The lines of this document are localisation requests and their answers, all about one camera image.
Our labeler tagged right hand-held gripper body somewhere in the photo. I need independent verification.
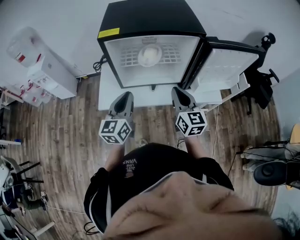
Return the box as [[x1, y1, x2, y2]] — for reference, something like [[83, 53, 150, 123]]
[[171, 86, 208, 137]]

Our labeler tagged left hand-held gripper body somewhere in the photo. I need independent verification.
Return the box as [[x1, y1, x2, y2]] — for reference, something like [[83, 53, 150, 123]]
[[98, 91, 135, 145]]

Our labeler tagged white plate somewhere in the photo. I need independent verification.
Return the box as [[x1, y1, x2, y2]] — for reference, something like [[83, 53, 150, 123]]
[[137, 44, 163, 67]]

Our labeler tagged black fridge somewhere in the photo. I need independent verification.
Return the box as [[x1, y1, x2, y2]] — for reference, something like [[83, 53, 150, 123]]
[[97, 0, 207, 89]]

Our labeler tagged person's right forearm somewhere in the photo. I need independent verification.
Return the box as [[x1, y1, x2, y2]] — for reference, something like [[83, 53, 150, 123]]
[[184, 135, 207, 163]]

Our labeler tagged person's left forearm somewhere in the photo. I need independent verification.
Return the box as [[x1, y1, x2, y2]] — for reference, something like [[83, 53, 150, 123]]
[[104, 140, 125, 172]]

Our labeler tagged black fridge door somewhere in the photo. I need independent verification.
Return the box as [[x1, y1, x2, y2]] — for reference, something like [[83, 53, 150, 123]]
[[181, 36, 268, 91]]

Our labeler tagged white low table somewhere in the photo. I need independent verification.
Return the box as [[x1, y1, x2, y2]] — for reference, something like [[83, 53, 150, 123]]
[[98, 69, 251, 111]]

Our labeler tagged person's black shirt torso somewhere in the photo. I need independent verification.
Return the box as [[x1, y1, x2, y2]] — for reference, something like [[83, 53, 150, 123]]
[[83, 142, 235, 235]]

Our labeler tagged person's face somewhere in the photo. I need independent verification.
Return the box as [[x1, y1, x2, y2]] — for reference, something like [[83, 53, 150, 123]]
[[102, 171, 285, 240]]

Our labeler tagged empty water bottles group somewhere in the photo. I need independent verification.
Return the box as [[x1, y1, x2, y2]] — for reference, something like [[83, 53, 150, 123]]
[[8, 79, 52, 108]]

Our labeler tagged black round stool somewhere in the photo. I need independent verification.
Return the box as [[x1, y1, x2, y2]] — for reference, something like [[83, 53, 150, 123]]
[[253, 160, 300, 188]]

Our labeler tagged wooden chair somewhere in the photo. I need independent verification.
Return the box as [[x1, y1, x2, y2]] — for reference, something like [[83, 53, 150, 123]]
[[287, 123, 300, 144]]

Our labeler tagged thin white floor cable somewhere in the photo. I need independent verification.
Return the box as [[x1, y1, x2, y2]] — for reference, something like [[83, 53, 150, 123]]
[[211, 105, 220, 159]]

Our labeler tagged white wire shelf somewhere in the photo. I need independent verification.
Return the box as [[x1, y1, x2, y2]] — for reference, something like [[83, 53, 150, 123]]
[[119, 43, 182, 68]]

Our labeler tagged black power cable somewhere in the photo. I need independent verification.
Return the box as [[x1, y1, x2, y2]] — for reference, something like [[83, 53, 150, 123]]
[[92, 54, 107, 73]]

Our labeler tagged long white floor cable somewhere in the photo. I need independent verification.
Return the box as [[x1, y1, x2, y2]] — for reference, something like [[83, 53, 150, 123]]
[[45, 204, 85, 214]]

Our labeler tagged black headset cable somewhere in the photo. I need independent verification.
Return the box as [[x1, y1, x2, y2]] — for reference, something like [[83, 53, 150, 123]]
[[83, 221, 100, 235]]

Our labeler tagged black metal frame chair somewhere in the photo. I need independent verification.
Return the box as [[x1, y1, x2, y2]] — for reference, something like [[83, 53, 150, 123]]
[[0, 155, 45, 188]]

